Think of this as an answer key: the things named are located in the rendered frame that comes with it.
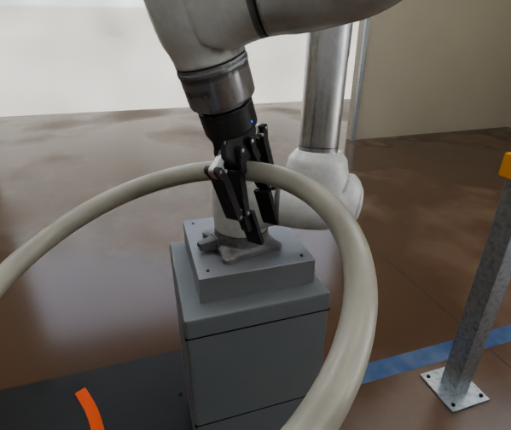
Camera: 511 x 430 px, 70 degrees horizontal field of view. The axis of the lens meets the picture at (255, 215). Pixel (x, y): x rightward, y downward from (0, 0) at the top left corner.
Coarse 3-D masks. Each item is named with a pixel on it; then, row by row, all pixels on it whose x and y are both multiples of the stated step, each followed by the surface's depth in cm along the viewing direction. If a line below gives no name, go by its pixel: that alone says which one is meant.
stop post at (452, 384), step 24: (504, 168) 120; (504, 192) 123; (504, 216) 124; (504, 240) 125; (480, 264) 136; (504, 264) 129; (480, 288) 137; (504, 288) 135; (480, 312) 139; (456, 336) 152; (480, 336) 144; (456, 360) 154; (432, 384) 164; (456, 384) 156; (456, 408) 153
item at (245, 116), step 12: (240, 108) 46; (252, 108) 47; (204, 120) 47; (216, 120) 46; (228, 120) 46; (240, 120) 46; (252, 120) 47; (216, 132) 47; (228, 132) 47; (240, 132) 47; (252, 132) 52; (216, 144) 48; (228, 144) 48; (240, 144) 51; (228, 156) 49; (252, 156) 54
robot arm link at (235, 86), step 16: (224, 64) 41; (240, 64) 42; (192, 80) 42; (208, 80) 42; (224, 80) 42; (240, 80) 43; (192, 96) 44; (208, 96) 43; (224, 96) 43; (240, 96) 44; (208, 112) 45; (224, 112) 46
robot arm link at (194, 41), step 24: (144, 0) 38; (168, 0) 36; (192, 0) 36; (216, 0) 35; (240, 0) 35; (168, 24) 38; (192, 24) 37; (216, 24) 37; (240, 24) 37; (168, 48) 40; (192, 48) 39; (216, 48) 39; (240, 48) 42
